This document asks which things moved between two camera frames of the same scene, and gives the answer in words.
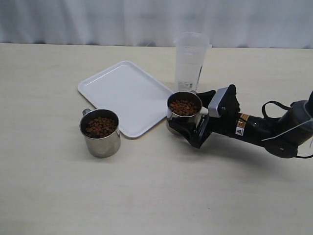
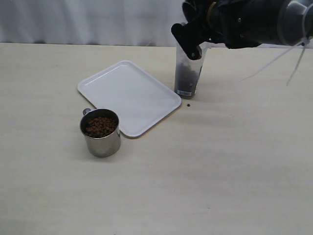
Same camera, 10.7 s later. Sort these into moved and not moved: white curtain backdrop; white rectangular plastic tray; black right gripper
Moved: black right gripper
Not moved: white curtain backdrop; white rectangular plastic tray
